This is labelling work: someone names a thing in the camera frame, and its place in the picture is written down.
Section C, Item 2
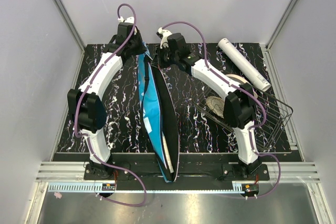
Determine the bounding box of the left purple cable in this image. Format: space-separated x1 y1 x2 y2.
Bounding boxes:
73 3 148 206

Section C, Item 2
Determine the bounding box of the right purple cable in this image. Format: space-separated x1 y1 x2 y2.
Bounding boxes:
161 22 281 199

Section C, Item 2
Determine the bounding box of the purple cable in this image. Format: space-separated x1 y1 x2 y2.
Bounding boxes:
73 3 148 206
161 22 281 199

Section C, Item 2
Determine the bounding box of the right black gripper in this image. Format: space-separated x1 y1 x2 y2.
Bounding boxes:
152 44 179 70

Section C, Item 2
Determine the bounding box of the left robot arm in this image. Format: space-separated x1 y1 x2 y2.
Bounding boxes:
67 18 146 180

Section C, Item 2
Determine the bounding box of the blue racket cover bag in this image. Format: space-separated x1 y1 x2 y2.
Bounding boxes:
138 43 180 183

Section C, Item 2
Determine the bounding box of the blue badminton racket front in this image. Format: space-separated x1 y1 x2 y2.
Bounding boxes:
163 135 174 173

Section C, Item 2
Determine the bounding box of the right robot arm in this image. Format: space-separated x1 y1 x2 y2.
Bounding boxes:
156 28 261 180

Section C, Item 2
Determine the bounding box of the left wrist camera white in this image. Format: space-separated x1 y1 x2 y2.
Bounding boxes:
118 16 135 24

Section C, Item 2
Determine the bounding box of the black wire dish rack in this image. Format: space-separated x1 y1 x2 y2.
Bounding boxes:
193 87 293 154

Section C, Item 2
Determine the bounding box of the white shuttlecock tube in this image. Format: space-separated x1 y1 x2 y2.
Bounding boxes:
218 38 271 92

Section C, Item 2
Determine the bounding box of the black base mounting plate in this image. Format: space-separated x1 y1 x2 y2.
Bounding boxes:
83 153 270 191

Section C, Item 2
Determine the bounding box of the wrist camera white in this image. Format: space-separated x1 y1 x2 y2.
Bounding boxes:
156 27 172 49
118 16 135 24

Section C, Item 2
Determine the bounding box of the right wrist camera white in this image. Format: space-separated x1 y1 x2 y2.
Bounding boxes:
156 27 172 49

